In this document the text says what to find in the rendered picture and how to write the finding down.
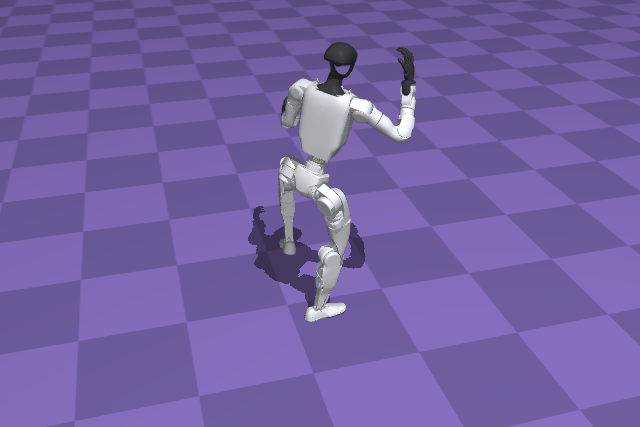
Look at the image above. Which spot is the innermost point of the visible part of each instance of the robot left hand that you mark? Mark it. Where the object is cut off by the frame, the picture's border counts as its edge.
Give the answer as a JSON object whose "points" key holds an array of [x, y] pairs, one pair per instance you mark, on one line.
{"points": [[284, 104]]}

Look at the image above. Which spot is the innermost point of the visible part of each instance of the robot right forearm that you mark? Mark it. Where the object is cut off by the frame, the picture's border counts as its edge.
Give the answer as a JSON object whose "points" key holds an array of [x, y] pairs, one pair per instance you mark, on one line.
{"points": [[406, 117]]}

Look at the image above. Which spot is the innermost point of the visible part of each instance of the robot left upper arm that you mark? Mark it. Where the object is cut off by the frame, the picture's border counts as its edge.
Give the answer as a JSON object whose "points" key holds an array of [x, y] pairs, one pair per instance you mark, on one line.
{"points": [[294, 102]]}

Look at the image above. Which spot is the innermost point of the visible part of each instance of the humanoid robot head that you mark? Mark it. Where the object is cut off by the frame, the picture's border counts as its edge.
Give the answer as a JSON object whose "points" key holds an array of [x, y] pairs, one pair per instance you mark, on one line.
{"points": [[338, 54]]}

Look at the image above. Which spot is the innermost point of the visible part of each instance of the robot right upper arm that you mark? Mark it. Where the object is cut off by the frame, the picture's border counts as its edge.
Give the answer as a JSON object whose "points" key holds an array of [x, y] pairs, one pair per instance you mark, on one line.
{"points": [[364, 111]]}

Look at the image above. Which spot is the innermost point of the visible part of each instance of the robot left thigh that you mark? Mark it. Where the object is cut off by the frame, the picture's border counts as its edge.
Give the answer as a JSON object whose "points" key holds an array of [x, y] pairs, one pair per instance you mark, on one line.
{"points": [[286, 170]]}

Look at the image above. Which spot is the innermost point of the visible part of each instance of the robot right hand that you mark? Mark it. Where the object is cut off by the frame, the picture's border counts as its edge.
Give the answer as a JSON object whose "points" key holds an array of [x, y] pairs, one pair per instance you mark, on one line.
{"points": [[408, 67]]}

